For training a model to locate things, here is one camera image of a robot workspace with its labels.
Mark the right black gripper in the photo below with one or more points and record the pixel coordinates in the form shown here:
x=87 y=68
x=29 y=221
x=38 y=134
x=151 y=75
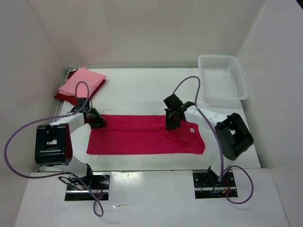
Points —
x=169 y=125

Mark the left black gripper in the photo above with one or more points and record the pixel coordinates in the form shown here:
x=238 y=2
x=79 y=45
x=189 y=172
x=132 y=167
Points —
x=100 y=120

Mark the magenta t-shirt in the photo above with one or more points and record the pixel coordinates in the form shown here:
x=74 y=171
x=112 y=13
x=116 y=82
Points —
x=143 y=135

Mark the light pink t-shirt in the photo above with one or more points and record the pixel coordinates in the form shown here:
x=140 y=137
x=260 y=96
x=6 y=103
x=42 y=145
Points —
x=82 y=83

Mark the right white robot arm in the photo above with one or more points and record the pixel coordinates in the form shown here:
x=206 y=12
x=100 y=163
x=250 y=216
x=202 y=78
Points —
x=231 y=133

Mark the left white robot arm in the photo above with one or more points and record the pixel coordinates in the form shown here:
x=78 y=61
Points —
x=54 y=146

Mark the white plastic basket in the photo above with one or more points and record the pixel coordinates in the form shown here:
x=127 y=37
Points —
x=222 y=78

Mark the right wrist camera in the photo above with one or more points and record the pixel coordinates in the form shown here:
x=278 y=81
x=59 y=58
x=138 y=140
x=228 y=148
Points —
x=172 y=102

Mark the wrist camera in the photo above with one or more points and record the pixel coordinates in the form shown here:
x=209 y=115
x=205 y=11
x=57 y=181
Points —
x=172 y=102
x=83 y=105

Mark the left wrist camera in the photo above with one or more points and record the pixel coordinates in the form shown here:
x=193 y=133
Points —
x=83 y=105

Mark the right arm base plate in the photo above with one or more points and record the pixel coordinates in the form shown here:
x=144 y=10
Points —
x=206 y=189

